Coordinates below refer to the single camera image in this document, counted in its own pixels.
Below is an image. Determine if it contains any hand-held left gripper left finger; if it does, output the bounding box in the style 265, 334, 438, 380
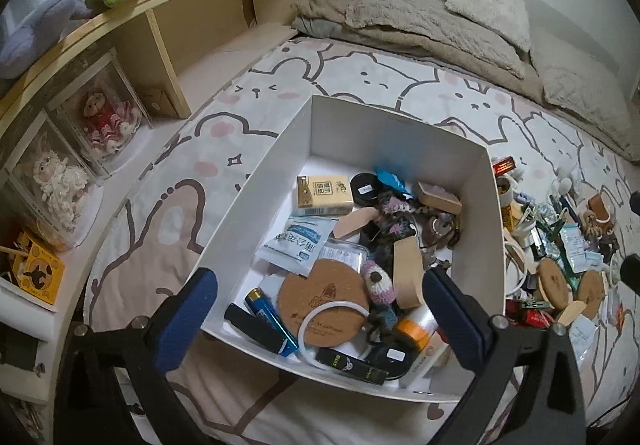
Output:
52, 266, 220, 445

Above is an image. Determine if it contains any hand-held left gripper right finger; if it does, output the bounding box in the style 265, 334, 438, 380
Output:
421, 266, 587, 445

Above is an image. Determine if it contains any shiny blue cylinder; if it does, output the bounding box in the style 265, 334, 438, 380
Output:
244, 288, 300, 357

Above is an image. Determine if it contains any cyan wipes packet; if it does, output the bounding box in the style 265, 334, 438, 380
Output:
374, 168, 407, 192

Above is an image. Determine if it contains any white storage box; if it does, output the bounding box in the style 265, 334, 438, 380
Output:
200, 94, 507, 405

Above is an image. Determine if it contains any brown leather pouch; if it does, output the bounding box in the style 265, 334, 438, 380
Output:
586, 194, 619, 227

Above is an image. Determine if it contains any round cork coaster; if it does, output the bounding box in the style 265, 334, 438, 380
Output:
536, 256, 572, 309
276, 258, 372, 352
576, 269, 609, 319

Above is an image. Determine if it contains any orange tape roll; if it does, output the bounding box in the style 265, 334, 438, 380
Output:
394, 316, 444, 352

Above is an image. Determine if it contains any black rectangular lighter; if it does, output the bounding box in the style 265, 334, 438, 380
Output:
223, 302, 289, 354

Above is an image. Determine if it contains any tall wooden block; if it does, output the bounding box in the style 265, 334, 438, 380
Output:
392, 236, 424, 309

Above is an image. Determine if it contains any leaf-shaped wooden board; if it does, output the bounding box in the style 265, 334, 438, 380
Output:
556, 298, 589, 327

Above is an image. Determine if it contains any black round compact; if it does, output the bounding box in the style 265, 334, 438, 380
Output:
371, 341, 419, 379

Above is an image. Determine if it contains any blue face mask packet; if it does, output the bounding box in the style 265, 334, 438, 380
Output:
569, 314, 597, 357

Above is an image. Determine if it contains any long red box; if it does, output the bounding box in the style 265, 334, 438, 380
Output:
520, 307, 551, 330

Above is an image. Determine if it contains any knitted mushroom doll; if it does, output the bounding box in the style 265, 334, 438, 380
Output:
360, 259, 399, 308

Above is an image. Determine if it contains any black gold-print box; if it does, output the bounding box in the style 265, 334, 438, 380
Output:
314, 346, 391, 387

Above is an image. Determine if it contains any dark knitted piece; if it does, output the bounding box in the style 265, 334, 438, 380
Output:
374, 192, 417, 238

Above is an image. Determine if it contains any brown wooden box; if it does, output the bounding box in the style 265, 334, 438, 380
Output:
416, 181, 464, 216

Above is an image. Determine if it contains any large fluffy beige pillow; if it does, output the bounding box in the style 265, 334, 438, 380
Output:
344, 0, 527, 79
529, 39, 634, 147

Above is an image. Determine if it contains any white headband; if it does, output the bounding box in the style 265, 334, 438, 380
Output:
297, 299, 372, 367

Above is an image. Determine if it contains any clear plastic packet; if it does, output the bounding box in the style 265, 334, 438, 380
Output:
316, 244, 372, 274

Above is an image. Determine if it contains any white sachet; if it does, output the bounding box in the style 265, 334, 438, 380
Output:
256, 218, 337, 277

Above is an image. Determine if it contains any white tape roll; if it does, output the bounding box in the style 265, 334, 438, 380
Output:
495, 175, 514, 207

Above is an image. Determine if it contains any red holographic box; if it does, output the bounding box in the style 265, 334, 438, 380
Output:
491, 155, 517, 177

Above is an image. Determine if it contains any oval wooden board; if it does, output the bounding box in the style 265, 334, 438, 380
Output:
331, 206, 382, 239

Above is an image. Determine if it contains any yellow cardboard box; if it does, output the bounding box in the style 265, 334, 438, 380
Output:
9, 230, 67, 312

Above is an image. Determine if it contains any black round tin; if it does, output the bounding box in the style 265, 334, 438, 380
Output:
349, 172, 382, 207

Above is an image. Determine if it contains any yellow tissue pack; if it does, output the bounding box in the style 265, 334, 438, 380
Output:
291, 174, 354, 218

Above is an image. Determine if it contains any clear case white lamb doll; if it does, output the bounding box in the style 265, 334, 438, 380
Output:
0, 112, 107, 253

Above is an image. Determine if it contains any clear case red doll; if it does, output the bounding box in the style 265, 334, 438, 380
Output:
46, 49, 154, 177

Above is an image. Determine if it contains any small fluffy beige pillow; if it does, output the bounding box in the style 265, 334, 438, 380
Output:
444, 0, 532, 52

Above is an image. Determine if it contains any bunny print bed sheet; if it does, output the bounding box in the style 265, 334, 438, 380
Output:
82, 36, 640, 445

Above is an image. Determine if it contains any wooden headboard shelf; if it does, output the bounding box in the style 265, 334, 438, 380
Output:
0, 0, 335, 326

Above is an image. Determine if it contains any purple plush toy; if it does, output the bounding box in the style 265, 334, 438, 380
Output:
0, 0, 97, 79

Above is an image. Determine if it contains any beige folded duvet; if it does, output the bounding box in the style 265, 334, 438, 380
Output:
291, 0, 640, 161

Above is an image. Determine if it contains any knotted rope ball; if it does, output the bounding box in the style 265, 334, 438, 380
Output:
579, 210, 607, 239

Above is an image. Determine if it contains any white hoop ring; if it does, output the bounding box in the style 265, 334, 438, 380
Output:
501, 239, 532, 297

